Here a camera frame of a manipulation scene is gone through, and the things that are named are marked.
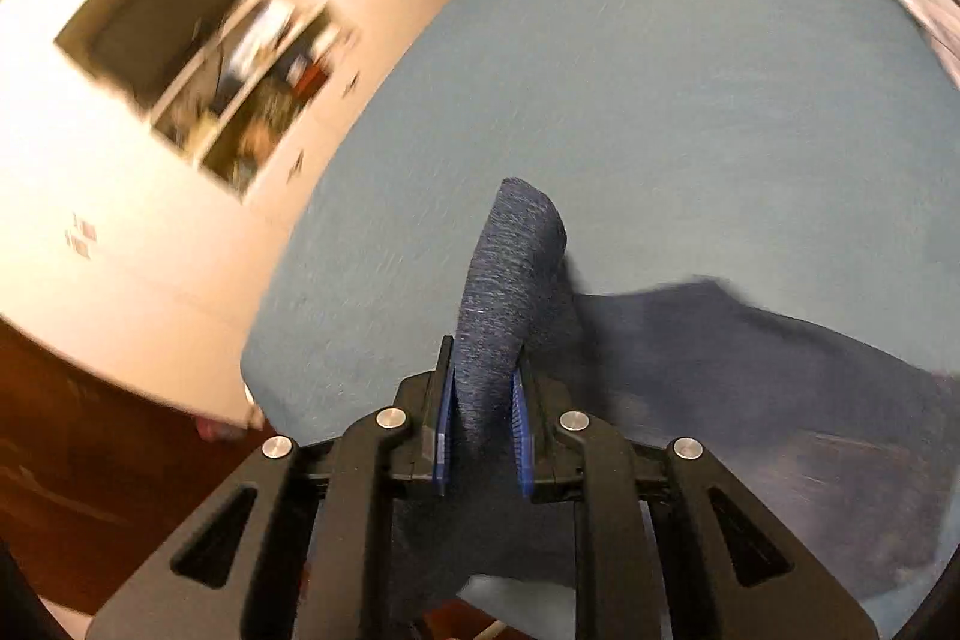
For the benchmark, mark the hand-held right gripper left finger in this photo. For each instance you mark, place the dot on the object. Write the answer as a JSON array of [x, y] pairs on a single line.
[[444, 415]]

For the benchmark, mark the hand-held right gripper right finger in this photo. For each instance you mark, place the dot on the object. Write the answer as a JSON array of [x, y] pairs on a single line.
[[521, 430]]

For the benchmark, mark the blue denim pants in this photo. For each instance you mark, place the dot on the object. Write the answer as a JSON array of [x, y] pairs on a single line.
[[510, 280]]

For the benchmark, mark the blue bed sheet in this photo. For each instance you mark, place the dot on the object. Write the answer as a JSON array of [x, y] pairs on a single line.
[[660, 85]]

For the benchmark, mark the cluttered wall shelf niche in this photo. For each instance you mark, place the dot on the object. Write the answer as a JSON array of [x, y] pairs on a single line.
[[217, 63]]

